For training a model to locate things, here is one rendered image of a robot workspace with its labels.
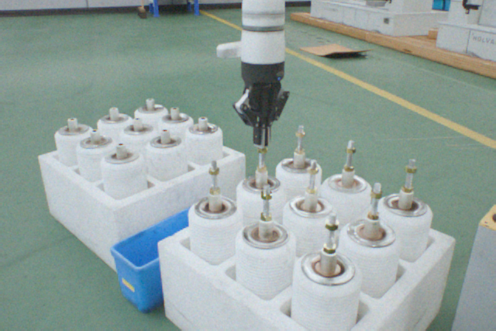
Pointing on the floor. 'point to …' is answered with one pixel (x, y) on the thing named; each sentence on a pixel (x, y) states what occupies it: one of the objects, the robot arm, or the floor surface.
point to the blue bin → (145, 262)
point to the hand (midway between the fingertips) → (262, 136)
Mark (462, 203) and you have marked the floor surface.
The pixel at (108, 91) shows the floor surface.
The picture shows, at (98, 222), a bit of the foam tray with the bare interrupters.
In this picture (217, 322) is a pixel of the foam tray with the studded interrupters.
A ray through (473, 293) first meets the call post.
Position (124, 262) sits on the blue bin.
